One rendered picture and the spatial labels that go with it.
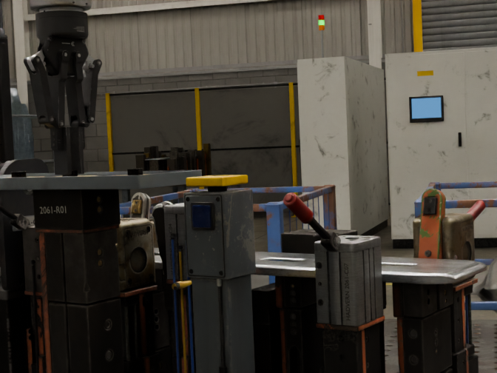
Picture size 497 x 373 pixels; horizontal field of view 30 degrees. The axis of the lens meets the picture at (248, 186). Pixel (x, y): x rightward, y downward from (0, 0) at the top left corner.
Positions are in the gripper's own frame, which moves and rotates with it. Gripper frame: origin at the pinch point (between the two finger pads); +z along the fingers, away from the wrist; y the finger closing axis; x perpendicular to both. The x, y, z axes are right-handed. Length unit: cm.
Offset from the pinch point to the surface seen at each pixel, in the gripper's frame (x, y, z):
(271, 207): 115, 199, 26
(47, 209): 1.0, -3.7, 8.4
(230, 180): -29.6, 1.6, 4.6
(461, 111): 310, 772, -21
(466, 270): -45, 37, 20
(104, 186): -13.4, -5.5, 4.9
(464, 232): -36, 55, 17
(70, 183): -7.1, -5.9, 4.5
